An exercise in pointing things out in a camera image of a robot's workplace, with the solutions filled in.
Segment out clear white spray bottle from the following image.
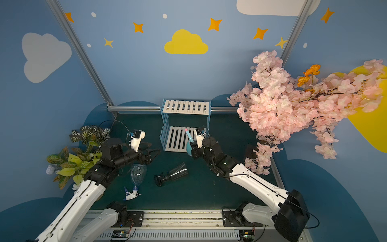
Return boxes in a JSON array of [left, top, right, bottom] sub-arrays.
[[124, 164, 147, 201]]

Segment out blue white slatted shelf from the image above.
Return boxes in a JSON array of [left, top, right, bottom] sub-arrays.
[[159, 99, 211, 153]]

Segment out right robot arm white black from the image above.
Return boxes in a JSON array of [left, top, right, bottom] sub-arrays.
[[188, 137, 311, 242]]

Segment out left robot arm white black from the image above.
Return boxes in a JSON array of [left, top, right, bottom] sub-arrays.
[[36, 138, 161, 242]]

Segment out brown tree pot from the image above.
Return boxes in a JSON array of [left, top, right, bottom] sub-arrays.
[[244, 144, 257, 160]]

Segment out green yellow potted plant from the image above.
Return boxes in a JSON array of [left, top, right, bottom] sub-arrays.
[[46, 125, 111, 190]]

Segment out pink cherry blossom tree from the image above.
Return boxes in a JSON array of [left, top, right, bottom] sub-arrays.
[[228, 51, 384, 175]]

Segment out left circuit board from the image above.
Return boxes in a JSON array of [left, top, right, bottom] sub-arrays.
[[111, 231, 131, 240]]

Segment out circuit board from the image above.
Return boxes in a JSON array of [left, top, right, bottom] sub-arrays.
[[111, 231, 131, 240], [239, 230, 255, 242]]

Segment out right circuit board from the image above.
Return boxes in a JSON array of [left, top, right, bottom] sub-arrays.
[[239, 230, 255, 242]]

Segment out orange artificial flowers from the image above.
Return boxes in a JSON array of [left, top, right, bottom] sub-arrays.
[[297, 64, 321, 90]]

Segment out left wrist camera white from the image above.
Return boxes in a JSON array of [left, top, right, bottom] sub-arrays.
[[130, 130, 146, 152]]

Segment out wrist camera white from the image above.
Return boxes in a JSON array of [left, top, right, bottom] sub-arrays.
[[195, 128, 207, 149], [130, 130, 146, 152]]

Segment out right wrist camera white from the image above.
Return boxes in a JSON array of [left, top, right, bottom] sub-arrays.
[[195, 128, 207, 149]]

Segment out aluminium frame back bar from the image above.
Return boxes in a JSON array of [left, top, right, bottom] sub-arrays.
[[107, 105, 238, 113]]

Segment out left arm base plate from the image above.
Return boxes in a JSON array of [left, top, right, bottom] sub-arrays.
[[112, 210, 144, 228]]

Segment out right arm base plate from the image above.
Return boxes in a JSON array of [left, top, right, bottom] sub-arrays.
[[221, 209, 264, 228]]

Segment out aluminium rail front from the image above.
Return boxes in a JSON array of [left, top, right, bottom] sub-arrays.
[[95, 209, 285, 242]]

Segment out aluminium frame right post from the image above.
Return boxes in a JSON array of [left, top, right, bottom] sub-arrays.
[[281, 0, 314, 66]]

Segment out aluminium frame post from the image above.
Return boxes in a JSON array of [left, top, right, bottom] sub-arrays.
[[281, 0, 314, 66], [46, 0, 114, 107]]

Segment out aluminium frame left post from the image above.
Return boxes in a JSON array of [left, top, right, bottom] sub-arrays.
[[46, 0, 114, 107]]

